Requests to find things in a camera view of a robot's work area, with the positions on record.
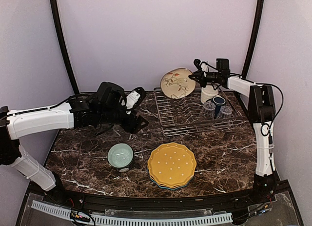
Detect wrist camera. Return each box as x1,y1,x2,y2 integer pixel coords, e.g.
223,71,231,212
194,59,209,77
121,87,146,114

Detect black frame post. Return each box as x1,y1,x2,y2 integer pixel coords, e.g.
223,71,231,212
241,0,264,78
50,0,79,94

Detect right black frame post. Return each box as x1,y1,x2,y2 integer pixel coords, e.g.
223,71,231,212
241,0,264,78

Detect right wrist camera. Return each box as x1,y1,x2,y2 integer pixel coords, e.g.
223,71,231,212
194,59,209,77

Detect white slotted cable duct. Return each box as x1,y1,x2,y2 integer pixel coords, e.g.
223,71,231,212
31,200,233,226

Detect black front rail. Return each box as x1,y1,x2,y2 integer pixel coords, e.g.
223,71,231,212
24,182,291,218

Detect cream ceramic mug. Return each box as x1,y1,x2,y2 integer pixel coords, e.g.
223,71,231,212
200,85,218,104

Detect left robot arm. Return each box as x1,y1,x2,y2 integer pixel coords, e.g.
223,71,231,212
0,82,148,205

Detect cream bird pattern plate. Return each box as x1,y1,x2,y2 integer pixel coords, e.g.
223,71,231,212
160,68,196,99

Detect dark blue ceramic mug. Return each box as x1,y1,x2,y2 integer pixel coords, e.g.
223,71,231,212
212,96,226,119

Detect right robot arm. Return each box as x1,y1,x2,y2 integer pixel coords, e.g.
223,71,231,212
189,59,280,204

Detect left black frame post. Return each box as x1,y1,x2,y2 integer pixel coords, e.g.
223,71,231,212
50,0,79,94

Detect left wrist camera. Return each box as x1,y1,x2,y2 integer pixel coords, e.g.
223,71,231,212
121,87,146,114

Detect clear drinking glass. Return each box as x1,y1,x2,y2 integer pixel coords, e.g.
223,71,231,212
217,106,233,119
200,100,215,119

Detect blue plate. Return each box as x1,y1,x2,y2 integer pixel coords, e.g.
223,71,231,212
149,176,188,190

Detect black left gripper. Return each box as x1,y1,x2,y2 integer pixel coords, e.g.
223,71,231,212
98,105,149,134

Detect metal wire dish rack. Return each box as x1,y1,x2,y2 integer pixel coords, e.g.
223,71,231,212
154,87,242,137

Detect green ceramic bowl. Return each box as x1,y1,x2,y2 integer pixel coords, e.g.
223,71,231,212
107,143,134,173

